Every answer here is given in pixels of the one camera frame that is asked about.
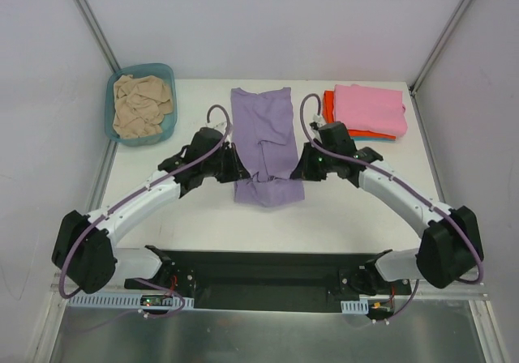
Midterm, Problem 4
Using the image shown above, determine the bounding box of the purple t-shirt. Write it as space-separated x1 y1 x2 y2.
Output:
230 88 305 207

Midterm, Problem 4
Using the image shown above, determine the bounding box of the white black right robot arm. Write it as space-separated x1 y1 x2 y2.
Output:
291 116 484 296

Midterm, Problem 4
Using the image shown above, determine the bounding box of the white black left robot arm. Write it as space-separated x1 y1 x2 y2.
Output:
51 127 250 294

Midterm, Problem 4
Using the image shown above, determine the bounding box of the teal folded t-shirt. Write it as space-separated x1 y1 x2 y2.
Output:
353 136 397 143

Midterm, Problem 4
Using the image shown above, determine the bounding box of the orange folded t-shirt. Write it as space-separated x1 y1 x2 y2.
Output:
321 90 396 141

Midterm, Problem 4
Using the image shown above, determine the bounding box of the pink folded t-shirt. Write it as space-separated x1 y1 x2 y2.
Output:
334 84 408 138

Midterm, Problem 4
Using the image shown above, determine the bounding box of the beige crumpled t-shirt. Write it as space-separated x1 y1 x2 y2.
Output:
113 75 174 139

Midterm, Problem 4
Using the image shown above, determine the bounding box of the teal plastic basket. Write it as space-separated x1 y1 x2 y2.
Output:
105 63 178 147

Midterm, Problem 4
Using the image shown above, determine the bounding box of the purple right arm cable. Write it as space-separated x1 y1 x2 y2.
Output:
299 93 487 331

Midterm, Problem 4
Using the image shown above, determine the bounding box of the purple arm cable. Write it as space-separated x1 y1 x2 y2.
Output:
58 105 234 331
299 93 487 331

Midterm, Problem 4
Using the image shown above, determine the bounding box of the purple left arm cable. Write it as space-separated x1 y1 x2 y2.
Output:
58 105 234 331

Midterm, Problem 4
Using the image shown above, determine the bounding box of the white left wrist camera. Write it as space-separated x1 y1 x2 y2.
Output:
206 121 232 135

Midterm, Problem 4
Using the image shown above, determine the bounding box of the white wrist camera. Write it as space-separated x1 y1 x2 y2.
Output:
310 114 327 132
206 121 232 135

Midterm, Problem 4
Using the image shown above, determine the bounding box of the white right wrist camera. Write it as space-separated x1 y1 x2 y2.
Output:
310 114 327 132

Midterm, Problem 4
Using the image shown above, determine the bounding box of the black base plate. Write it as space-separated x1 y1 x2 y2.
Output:
123 249 414 311

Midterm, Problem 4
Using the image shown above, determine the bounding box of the aluminium front rail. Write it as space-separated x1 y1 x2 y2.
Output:
65 280 488 316

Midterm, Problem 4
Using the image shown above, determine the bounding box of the left aluminium frame post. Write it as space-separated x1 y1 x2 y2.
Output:
73 0 121 72

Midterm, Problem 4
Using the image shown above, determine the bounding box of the aluminium frame post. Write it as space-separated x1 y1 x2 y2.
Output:
410 0 474 97
73 0 121 72

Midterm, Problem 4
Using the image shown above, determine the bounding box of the right aluminium frame post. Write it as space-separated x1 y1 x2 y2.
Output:
410 0 474 97

